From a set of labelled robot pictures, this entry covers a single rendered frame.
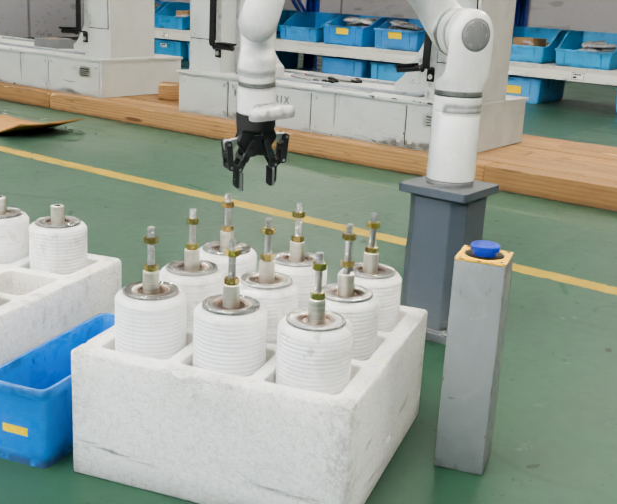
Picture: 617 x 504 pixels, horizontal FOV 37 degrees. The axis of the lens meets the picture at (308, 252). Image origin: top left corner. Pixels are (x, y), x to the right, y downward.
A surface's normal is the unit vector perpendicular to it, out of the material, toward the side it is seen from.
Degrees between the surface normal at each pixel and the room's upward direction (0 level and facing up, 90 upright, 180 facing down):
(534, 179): 90
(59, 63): 90
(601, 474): 0
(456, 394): 90
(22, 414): 92
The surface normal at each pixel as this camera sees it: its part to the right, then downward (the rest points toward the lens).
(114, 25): 0.80, 0.21
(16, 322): 0.93, 0.14
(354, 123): -0.60, 0.19
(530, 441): 0.05, -0.96
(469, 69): 0.32, 0.28
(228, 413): -0.35, 0.25
